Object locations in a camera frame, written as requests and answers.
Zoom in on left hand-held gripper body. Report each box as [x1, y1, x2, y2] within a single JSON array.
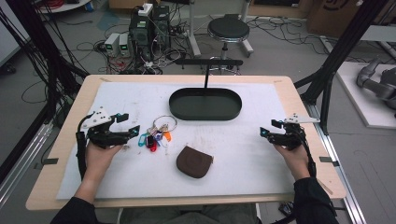
[[81, 105, 132, 149]]

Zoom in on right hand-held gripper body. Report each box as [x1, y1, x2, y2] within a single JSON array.
[[270, 113, 321, 151]]

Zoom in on key bunch with coloured tags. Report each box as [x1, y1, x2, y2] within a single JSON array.
[[137, 115, 178, 153]]

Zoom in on black oval tray with hanger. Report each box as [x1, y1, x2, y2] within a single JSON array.
[[168, 58, 244, 122]]

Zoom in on brown zip pouch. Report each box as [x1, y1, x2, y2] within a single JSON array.
[[176, 145, 215, 179]]

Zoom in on person's left hand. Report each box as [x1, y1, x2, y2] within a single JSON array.
[[84, 141, 124, 181]]

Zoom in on person's right hand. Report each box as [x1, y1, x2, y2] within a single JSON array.
[[274, 144, 312, 182]]

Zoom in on white foam mat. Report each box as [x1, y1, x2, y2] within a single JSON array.
[[55, 81, 297, 201]]

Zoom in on thin wooden strip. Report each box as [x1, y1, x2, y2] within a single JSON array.
[[317, 178, 333, 196]]

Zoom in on white power supply unit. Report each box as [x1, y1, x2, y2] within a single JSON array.
[[119, 33, 132, 58], [104, 32, 121, 58]]

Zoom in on white platform board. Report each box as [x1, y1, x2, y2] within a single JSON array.
[[335, 61, 396, 130]]

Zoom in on black computer tower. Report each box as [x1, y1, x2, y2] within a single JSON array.
[[128, 6, 154, 61], [151, 4, 172, 50]]

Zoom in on white desk leg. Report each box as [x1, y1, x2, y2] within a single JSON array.
[[186, 0, 203, 58], [238, 0, 255, 58]]

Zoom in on person's legs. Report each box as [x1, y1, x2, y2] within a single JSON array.
[[119, 203, 260, 224]]

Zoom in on black round stool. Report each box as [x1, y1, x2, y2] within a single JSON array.
[[206, 13, 251, 76]]

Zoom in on white power adapter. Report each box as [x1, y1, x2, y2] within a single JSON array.
[[137, 3, 154, 18]]

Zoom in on cardboard box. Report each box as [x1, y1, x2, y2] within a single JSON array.
[[305, 0, 378, 39]]

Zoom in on white round table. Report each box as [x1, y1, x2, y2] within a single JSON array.
[[36, 0, 93, 14]]

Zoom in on left hand-held gripper cable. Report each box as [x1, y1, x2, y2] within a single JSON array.
[[75, 112, 94, 181]]

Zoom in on hand-held gripper cable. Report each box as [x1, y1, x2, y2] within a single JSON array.
[[298, 132, 318, 179], [75, 112, 94, 181]]

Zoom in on right hand-held gripper cable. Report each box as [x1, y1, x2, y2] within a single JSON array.
[[298, 132, 318, 179]]

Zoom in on aluminium rail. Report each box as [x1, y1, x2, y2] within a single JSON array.
[[0, 121, 54, 210], [305, 103, 369, 224]]

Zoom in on black metal frame stand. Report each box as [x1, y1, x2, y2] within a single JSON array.
[[293, 0, 396, 135], [0, 0, 91, 129]]

